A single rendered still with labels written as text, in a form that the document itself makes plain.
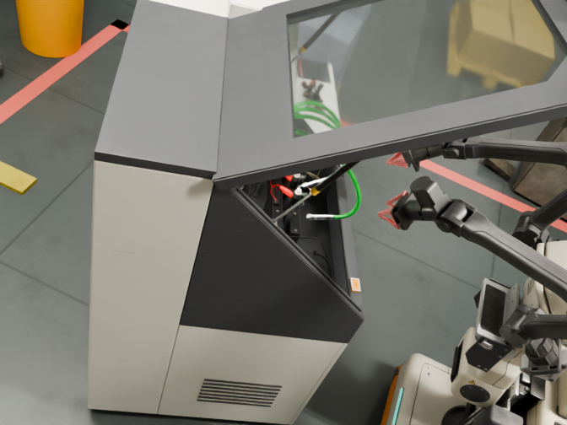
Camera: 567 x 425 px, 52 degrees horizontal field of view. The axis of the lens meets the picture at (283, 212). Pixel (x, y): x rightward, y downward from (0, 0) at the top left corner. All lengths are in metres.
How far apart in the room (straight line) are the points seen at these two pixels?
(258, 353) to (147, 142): 0.96
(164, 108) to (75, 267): 1.62
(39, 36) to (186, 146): 2.80
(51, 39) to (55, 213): 1.34
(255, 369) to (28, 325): 1.13
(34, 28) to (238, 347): 2.70
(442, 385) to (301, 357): 0.87
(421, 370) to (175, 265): 1.46
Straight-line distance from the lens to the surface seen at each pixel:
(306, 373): 2.24
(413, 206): 1.59
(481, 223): 1.49
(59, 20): 4.05
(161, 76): 1.62
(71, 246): 3.09
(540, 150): 1.84
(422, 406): 2.70
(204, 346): 2.05
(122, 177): 1.43
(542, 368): 1.85
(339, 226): 2.17
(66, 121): 3.74
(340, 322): 1.93
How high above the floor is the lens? 2.46
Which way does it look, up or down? 46 degrees down
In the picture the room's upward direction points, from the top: 21 degrees clockwise
